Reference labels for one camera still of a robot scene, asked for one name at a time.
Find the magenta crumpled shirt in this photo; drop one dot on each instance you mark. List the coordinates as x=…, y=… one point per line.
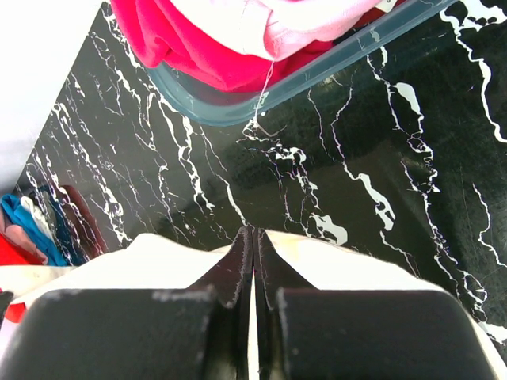
x=159, y=35

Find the blue plastic laundry basket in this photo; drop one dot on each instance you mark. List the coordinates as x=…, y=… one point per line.
x=206, y=105

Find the white folded shirt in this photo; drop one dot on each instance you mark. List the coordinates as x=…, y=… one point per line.
x=37, y=216

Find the cream white t shirt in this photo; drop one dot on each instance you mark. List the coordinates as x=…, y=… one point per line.
x=269, y=306

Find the pink crumpled shirt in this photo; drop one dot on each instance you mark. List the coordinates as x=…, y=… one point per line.
x=274, y=30

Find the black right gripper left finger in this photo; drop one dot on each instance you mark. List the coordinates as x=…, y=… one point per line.
x=155, y=310

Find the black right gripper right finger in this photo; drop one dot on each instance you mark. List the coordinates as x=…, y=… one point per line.
x=326, y=312

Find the red folded shirt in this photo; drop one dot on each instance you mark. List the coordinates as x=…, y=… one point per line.
x=21, y=272

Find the teal folded shirt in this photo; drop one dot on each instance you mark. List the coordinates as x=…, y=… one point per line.
x=64, y=249

